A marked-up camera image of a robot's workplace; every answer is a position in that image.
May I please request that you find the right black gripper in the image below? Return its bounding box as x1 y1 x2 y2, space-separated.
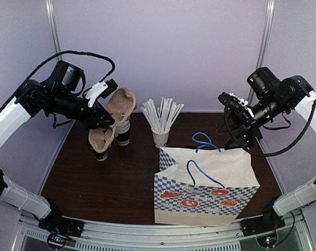
217 93 288 150

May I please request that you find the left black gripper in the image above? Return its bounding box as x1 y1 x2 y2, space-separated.
49 88 115 130

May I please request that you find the cardboard cup carrier tray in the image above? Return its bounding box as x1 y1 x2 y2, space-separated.
88 88 137 153

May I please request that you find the stack of paper cups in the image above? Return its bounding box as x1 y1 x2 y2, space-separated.
115 121 130 146

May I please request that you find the single black paper cup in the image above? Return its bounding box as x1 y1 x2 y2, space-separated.
93 149 108 162

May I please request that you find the checkered paper takeout bag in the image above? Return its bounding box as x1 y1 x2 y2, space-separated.
154 133 260 226

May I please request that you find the stack of black lids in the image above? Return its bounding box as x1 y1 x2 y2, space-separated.
184 145 197 150

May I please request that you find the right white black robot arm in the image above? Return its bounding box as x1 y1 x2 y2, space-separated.
224 67 316 231

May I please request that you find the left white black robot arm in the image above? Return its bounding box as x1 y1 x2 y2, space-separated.
0 61 118 232

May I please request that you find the bundle of wrapped white straws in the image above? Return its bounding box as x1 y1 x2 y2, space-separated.
140 97 184 134

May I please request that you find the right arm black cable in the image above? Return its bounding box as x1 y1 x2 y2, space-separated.
224 99 316 157

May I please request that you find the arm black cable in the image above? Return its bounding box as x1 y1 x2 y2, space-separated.
0 50 116 121
224 99 316 157

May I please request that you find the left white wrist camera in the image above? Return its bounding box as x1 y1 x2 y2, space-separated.
83 79 118 108

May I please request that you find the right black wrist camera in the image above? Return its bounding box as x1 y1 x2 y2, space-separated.
218 92 254 117

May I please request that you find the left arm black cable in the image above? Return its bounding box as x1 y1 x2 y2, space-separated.
0 50 116 121

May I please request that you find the right aluminium corner post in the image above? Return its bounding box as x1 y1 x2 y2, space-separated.
248 0 276 99

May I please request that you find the aluminium corner post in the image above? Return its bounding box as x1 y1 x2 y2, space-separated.
45 0 61 53
248 0 276 99

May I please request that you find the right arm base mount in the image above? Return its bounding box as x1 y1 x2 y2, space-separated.
240 216 286 237

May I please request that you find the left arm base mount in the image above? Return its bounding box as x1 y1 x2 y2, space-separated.
35 216 84 237

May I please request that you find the left aluminium corner post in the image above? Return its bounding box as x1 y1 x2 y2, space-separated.
45 0 61 53

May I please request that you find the aluminium front frame rail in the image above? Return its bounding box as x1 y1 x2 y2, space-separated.
11 206 312 251

